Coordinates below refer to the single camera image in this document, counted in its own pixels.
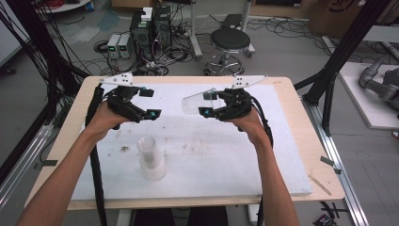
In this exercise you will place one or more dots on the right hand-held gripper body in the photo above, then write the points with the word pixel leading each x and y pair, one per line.
pixel 236 102

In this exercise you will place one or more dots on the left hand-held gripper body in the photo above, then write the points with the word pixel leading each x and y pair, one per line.
pixel 124 100

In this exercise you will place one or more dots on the single clear plastic cup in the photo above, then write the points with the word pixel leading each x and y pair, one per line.
pixel 193 104

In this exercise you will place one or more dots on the stack of clear plastic cups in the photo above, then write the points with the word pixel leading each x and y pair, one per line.
pixel 152 166

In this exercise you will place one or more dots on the person's right hand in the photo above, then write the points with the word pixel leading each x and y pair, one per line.
pixel 251 125

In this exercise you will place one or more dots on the person's left hand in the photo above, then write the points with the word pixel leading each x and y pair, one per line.
pixel 102 121

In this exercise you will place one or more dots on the white foam mat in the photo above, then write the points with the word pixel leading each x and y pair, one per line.
pixel 204 163

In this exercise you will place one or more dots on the grey power supply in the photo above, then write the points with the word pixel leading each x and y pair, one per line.
pixel 124 46
pixel 113 46

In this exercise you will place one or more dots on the black computer tower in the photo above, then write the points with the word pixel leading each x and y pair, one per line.
pixel 140 34
pixel 163 26

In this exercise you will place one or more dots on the black round stool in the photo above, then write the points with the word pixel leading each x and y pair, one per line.
pixel 230 39

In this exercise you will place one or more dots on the white table leg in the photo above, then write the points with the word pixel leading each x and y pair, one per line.
pixel 247 19
pixel 195 34

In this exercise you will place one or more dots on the small white box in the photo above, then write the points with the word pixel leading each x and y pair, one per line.
pixel 146 14

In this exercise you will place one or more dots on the person's legs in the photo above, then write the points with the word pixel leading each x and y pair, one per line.
pixel 182 217

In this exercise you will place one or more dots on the thin wooden stick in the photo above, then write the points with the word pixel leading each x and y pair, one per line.
pixel 320 185

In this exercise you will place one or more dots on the white platform board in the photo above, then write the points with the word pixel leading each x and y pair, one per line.
pixel 367 106

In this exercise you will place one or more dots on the cardboard box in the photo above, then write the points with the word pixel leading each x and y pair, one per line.
pixel 335 15

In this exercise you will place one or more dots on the black metal frame post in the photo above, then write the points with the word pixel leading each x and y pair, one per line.
pixel 40 47
pixel 342 50

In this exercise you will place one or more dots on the aluminium floor rail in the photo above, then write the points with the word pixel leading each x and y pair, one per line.
pixel 338 163
pixel 22 169

